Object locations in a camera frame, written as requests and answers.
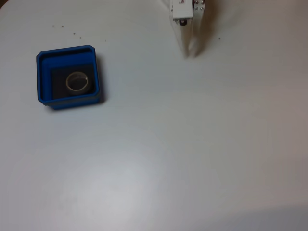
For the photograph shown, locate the black tape roll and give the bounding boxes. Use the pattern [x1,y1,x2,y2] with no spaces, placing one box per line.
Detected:
[63,69,94,96]

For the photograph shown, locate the white camera box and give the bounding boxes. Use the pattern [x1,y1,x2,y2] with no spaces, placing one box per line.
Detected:
[172,0,194,26]

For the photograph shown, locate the dark grey bottom liner sheet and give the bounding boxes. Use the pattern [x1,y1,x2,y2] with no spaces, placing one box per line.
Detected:
[50,63,95,99]

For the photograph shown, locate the blue plastic box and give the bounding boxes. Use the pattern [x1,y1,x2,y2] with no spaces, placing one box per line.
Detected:
[36,44,101,111]

